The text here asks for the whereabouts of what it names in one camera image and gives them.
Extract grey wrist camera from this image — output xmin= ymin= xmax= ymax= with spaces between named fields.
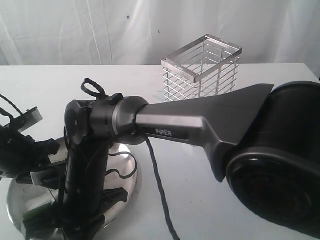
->
xmin=13 ymin=107 xmax=43 ymax=133
xmin=15 ymin=161 xmax=67 ymax=190

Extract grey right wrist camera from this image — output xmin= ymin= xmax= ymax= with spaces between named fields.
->
xmin=15 ymin=161 xmax=67 ymax=190

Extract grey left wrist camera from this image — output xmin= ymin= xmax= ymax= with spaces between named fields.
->
xmin=13 ymin=107 xmax=43 ymax=133

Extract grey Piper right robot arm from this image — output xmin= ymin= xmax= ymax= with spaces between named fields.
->
xmin=21 ymin=81 xmax=320 ymax=240

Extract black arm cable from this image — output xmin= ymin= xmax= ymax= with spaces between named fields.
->
xmin=0 ymin=94 xmax=26 ymax=126
xmin=80 ymin=78 xmax=181 ymax=240

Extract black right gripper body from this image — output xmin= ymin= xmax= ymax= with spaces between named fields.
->
xmin=62 ymin=140 xmax=110 ymax=220

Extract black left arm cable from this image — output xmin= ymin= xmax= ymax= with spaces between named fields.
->
xmin=0 ymin=94 xmax=26 ymax=126

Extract wire metal utensil holder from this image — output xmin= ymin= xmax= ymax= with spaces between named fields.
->
xmin=161 ymin=34 xmax=243 ymax=102

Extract green cucumber piece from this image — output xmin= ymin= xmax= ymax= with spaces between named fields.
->
xmin=22 ymin=203 xmax=53 ymax=220

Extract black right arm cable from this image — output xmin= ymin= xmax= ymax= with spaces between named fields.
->
xmin=80 ymin=78 xmax=181 ymax=240

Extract white backdrop curtain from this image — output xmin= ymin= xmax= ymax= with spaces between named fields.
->
xmin=0 ymin=0 xmax=320 ymax=71

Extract round stainless steel plate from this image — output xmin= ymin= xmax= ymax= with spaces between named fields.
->
xmin=6 ymin=143 xmax=138 ymax=232

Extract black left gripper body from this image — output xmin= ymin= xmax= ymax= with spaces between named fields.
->
xmin=0 ymin=126 xmax=37 ymax=179

